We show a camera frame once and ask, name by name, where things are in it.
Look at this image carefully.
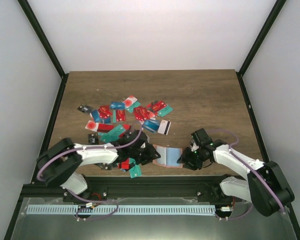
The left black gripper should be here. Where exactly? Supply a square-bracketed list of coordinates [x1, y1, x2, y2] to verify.
[130, 144, 161, 166]

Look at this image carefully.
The pink leather card holder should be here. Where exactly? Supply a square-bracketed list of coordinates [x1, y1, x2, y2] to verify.
[152, 144, 183, 169]

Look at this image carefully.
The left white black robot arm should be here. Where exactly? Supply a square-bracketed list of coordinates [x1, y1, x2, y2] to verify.
[36, 130, 161, 202]

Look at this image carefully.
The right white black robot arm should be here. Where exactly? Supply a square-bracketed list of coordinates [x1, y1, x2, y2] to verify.
[177, 128, 295, 217]

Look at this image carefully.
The teal card front edge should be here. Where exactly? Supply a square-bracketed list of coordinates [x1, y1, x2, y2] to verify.
[129, 165, 142, 179]

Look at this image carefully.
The blue striped card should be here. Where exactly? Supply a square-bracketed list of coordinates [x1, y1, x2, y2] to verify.
[142, 119, 161, 133]

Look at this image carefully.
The white card black stripe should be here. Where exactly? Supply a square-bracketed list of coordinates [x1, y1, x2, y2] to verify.
[157, 119, 171, 135]

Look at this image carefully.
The red cards stack front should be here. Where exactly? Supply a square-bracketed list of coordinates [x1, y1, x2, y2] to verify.
[117, 159, 130, 171]

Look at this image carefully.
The red card centre top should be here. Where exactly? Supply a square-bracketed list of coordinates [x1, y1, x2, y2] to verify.
[133, 106, 150, 121]

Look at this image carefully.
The teal card far right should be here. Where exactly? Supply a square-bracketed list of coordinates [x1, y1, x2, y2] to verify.
[157, 105, 173, 117]

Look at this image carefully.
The teal cards centre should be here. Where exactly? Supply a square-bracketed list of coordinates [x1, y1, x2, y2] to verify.
[98, 124, 126, 143]

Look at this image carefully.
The red card far right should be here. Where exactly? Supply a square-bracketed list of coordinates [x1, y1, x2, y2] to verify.
[149, 100, 167, 113]

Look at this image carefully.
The red card middle top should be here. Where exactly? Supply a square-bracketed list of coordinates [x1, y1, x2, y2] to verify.
[115, 109, 126, 123]

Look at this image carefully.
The white red circle card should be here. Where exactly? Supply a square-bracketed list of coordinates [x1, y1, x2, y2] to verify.
[123, 95, 138, 108]

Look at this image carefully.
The blue card top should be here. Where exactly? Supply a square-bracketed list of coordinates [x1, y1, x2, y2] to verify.
[109, 101, 126, 110]

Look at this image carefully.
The red card left top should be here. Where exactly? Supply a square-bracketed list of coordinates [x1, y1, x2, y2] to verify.
[98, 105, 113, 118]

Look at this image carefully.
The blue card left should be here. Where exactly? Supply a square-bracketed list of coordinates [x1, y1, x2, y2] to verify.
[89, 109, 101, 123]

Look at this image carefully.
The white red dot card left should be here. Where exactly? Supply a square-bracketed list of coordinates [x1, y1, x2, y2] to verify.
[85, 120, 99, 132]

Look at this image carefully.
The black card far left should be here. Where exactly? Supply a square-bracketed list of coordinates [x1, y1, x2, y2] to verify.
[77, 104, 94, 115]

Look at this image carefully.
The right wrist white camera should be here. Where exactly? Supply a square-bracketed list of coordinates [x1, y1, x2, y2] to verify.
[190, 140, 200, 152]

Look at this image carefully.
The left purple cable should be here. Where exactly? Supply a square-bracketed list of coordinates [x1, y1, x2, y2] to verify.
[36, 121, 144, 222]

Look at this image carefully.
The purple cable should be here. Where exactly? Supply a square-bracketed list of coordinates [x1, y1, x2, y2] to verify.
[36, 121, 144, 222]
[204, 128, 286, 221]

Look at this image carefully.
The black aluminium front rail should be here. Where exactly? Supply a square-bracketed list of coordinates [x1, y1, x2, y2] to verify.
[19, 174, 241, 203]

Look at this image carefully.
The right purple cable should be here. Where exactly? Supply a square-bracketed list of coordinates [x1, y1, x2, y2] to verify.
[204, 128, 286, 221]

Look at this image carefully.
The light blue slotted cable duct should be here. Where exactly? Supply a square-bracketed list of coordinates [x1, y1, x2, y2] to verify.
[26, 204, 216, 216]

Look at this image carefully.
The black frame right post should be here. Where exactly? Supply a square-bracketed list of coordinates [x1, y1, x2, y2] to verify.
[238, 0, 287, 76]

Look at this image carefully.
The black frame post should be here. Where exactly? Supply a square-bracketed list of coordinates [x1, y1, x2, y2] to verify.
[238, 0, 287, 76]
[17, 0, 66, 79]

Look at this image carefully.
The black frame left post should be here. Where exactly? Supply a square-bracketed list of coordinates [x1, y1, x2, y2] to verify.
[17, 0, 66, 79]

